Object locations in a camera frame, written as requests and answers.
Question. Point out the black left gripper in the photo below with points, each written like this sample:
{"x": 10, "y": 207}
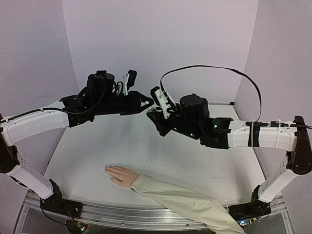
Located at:
{"x": 136, "y": 107}

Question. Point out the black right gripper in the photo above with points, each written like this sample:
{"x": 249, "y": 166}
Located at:
{"x": 164, "y": 123}

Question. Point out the clear glitter nail polish bottle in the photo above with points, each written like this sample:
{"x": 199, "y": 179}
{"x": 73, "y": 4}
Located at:
{"x": 152, "y": 110}

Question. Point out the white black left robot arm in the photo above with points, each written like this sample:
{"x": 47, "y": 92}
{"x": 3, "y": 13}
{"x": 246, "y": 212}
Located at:
{"x": 102, "y": 95}

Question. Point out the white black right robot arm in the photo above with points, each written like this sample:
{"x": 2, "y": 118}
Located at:
{"x": 190, "y": 117}

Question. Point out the mannequin hand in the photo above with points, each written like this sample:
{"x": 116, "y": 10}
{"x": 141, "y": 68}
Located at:
{"x": 121, "y": 176}

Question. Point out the beige sleeve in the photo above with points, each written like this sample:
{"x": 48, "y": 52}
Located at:
{"x": 189, "y": 204}

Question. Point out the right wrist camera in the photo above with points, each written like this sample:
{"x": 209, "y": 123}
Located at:
{"x": 163, "y": 99}

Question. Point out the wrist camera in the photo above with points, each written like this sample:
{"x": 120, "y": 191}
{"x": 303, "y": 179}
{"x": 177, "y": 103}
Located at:
{"x": 163, "y": 99}
{"x": 129, "y": 81}

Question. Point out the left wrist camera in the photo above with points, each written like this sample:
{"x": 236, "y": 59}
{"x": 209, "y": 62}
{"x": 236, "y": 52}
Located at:
{"x": 129, "y": 81}

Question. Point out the aluminium base frame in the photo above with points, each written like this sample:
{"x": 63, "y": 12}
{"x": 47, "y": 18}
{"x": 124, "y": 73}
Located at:
{"x": 78, "y": 167}

